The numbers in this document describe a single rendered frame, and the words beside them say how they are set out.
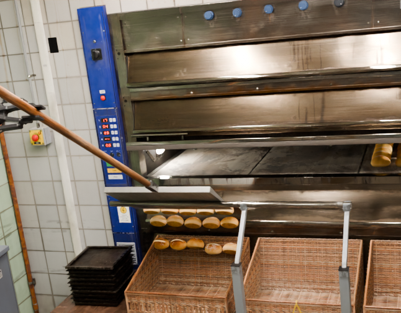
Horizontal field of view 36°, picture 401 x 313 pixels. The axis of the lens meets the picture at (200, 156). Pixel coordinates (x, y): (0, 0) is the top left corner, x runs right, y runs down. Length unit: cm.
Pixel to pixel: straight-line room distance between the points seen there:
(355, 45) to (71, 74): 156
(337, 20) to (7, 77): 191
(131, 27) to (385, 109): 138
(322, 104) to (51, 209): 177
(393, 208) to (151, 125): 134
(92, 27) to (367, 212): 174
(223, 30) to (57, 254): 176
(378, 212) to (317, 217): 31
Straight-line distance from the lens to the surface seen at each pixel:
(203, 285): 355
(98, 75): 350
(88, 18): 348
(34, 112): 213
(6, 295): 287
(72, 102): 364
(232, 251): 340
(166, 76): 334
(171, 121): 339
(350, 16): 311
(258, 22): 319
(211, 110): 331
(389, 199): 328
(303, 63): 313
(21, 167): 395
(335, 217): 330
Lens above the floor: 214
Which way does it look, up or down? 14 degrees down
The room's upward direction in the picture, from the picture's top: 7 degrees counter-clockwise
